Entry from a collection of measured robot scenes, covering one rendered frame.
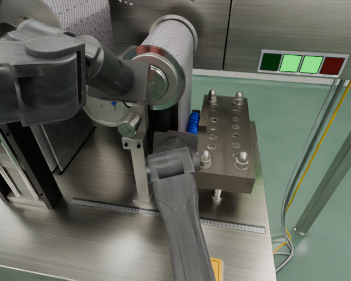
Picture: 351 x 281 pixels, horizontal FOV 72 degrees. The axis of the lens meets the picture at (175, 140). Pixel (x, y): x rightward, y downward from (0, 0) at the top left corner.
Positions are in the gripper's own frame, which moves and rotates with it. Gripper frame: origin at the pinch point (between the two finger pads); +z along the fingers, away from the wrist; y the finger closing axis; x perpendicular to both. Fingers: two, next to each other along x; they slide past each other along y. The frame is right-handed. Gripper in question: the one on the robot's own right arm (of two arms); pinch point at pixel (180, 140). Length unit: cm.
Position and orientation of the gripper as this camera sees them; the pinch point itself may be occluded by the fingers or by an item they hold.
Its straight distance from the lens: 63.8
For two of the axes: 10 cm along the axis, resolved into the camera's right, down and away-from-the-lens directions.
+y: 9.9, 1.1, -1.3
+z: 1.5, -2.0, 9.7
